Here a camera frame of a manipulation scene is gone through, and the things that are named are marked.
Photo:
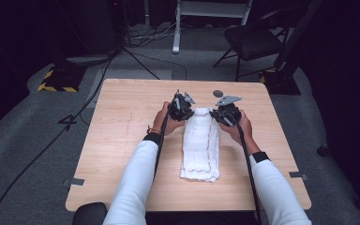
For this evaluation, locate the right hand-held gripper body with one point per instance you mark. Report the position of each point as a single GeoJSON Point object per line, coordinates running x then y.
{"type": "Point", "coordinates": [229, 112]}

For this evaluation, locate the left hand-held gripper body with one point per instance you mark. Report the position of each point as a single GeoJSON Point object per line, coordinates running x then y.
{"type": "Point", "coordinates": [179, 109]}

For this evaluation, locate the white towel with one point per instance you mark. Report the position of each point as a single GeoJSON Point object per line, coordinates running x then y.
{"type": "Point", "coordinates": [200, 146]}

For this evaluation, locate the person's right hand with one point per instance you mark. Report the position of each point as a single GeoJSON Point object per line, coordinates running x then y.
{"type": "Point", "coordinates": [242, 128]}

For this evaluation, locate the person's left hand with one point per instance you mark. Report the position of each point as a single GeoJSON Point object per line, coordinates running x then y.
{"type": "Point", "coordinates": [164, 123]}

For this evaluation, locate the black stand with slanted pole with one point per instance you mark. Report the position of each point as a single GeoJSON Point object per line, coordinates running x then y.
{"type": "Point", "coordinates": [282, 79]}

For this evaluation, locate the black folding chair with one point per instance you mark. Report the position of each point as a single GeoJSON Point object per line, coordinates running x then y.
{"type": "Point", "coordinates": [251, 40]}

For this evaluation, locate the grey floor tape piece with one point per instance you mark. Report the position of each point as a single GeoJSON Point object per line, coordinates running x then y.
{"type": "Point", "coordinates": [75, 181]}
{"type": "Point", "coordinates": [298, 175]}

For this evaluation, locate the small black floor object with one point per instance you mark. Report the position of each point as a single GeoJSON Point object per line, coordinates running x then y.
{"type": "Point", "coordinates": [322, 150]}

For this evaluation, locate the hazard striped black stand base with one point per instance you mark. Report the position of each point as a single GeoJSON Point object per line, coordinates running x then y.
{"type": "Point", "coordinates": [61, 79]}

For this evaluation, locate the dark cabinet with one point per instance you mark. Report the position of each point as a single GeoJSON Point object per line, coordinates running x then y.
{"type": "Point", "coordinates": [90, 25]}

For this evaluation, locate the black seat cushion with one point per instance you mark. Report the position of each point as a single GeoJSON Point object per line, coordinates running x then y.
{"type": "Point", "coordinates": [89, 215]}

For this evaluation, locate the white desk frame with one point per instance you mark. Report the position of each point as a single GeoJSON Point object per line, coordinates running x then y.
{"type": "Point", "coordinates": [177, 28]}

